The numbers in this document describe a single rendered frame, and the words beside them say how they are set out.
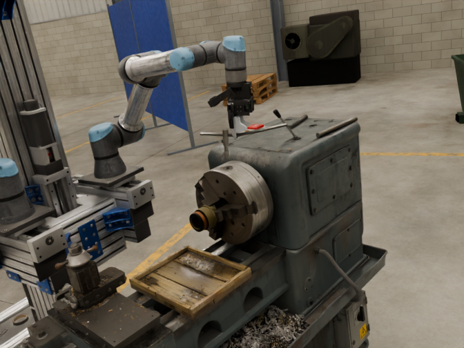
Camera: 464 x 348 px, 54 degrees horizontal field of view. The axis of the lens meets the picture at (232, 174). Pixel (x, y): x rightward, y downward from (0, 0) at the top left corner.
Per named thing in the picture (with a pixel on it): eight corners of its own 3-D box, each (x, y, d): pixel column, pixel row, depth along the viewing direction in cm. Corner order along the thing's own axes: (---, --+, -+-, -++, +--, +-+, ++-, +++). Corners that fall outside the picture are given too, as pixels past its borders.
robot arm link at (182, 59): (101, 61, 182) (179, 41, 148) (124, 56, 189) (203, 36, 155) (110, 90, 185) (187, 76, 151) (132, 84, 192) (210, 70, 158)
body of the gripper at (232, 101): (249, 117, 162) (247, 83, 157) (226, 117, 164) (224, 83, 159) (254, 112, 168) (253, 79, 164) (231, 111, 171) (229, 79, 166)
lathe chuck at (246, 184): (213, 221, 202) (207, 155, 190) (269, 245, 182) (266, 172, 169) (199, 230, 196) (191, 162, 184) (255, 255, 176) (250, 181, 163)
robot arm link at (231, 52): (231, 34, 161) (249, 35, 156) (233, 65, 165) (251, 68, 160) (215, 37, 156) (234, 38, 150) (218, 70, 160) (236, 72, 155)
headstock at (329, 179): (288, 184, 253) (282, 114, 241) (369, 197, 221) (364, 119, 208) (213, 227, 214) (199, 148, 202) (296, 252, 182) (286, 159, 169)
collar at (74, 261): (83, 252, 151) (81, 244, 150) (95, 258, 146) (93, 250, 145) (61, 263, 146) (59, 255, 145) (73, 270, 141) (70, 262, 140)
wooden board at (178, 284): (188, 253, 194) (187, 244, 193) (252, 276, 170) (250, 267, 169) (130, 287, 175) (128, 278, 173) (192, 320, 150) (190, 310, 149)
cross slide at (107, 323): (91, 286, 168) (88, 275, 167) (163, 328, 139) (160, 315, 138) (48, 310, 157) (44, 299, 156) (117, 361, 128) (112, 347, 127)
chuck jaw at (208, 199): (220, 201, 184) (204, 177, 186) (226, 196, 180) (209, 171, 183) (200, 212, 177) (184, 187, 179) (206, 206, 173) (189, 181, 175)
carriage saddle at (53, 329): (99, 297, 172) (94, 283, 170) (178, 344, 140) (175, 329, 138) (20, 342, 152) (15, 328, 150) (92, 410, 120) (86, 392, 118)
